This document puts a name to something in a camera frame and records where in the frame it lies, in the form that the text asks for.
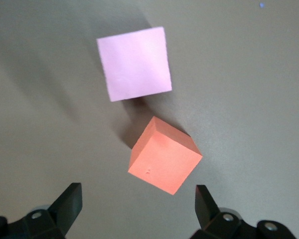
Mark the orange foam cube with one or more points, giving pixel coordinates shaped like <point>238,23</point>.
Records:
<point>162,159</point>

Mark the brown table cover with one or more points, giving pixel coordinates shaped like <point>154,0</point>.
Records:
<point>239,74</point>

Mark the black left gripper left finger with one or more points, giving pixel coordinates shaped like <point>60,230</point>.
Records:
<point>69,206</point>

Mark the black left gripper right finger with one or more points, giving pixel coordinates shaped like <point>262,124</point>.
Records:
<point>204,206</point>

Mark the pink foam cube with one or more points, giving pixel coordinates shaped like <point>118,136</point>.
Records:
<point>134,64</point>

